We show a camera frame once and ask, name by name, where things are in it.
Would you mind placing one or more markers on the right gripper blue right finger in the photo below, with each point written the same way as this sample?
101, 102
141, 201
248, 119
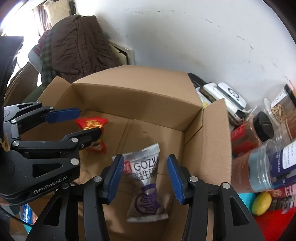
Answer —
179, 180

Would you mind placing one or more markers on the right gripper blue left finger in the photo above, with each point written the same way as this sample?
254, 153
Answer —
112, 179

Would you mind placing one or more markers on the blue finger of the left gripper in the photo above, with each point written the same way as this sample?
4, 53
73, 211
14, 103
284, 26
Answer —
84, 138
61, 115

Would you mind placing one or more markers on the small red snack packet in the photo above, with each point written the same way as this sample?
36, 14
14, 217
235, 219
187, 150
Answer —
94, 127

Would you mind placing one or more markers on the silver purple snack packet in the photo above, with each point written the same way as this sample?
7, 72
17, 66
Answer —
142, 168

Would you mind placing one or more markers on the blue white tablet tube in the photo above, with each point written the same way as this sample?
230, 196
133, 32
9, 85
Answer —
28, 215

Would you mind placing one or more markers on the grey office chair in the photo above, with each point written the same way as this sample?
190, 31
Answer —
35, 60

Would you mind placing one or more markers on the open cardboard box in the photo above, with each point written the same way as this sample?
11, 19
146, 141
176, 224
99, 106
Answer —
146, 106

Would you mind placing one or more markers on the green plaid shirt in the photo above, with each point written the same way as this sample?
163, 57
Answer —
47, 73

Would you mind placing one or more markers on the brown jacket on chair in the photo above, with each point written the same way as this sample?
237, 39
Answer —
79, 48

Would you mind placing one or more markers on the brown powder jar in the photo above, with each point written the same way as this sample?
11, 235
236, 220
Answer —
244, 176

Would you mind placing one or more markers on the teal bubble table mat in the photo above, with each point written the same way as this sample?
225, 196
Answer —
248, 199

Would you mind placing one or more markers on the white router device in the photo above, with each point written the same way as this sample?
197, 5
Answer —
235, 103

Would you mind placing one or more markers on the black lidded spice jar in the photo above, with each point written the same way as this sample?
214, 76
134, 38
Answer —
251, 134

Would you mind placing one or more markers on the yellow green lemon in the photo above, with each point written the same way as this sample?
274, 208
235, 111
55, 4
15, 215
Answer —
261, 204

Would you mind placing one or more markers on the dark blue label jar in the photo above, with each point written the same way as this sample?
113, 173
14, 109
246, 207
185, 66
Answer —
270, 167

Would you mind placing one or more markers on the red plastic canister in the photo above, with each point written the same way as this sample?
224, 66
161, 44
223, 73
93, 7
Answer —
274, 223

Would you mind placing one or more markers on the clear jar with nuts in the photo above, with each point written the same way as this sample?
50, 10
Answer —
282, 106

